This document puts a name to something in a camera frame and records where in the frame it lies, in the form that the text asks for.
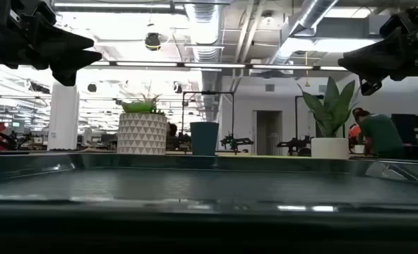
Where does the dark green plastic tray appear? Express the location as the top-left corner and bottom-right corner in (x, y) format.
(0, 152), (418, 254)

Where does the green snake plant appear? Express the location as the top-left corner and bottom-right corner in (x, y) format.
(298, 76), (360, 138)

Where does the grey door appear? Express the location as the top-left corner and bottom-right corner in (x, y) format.
(253, 110), (283, 156)

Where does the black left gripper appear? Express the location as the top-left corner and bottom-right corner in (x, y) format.
(0, 0), (103, 87)

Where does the dark teal plastic cup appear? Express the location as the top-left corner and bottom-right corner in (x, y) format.
(190, 121), (220, 157)

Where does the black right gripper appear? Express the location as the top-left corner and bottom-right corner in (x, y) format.
(338, 0), (418, 97)

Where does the white building pillar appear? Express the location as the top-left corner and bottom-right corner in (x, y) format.
(47, 83), (80, 152)

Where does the plain white plant pot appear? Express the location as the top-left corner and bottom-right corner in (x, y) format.
(311, 137), (350, 159)

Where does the black ceiling speaker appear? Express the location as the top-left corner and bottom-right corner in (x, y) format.
(144, 32), (162, 52)

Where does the silver round ventilation duct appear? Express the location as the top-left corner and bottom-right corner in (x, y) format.
(184, 0), (228, 121)
(265, 0), (340, 66)

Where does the white triangle-pattern planter pot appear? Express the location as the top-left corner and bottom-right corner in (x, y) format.
(117, 112), (168, 155)

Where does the green succulent plant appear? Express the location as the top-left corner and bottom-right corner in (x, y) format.
(121, 90), (166, 116)

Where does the black monitor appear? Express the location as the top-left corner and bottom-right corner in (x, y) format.
(391, 113), (418, 145)

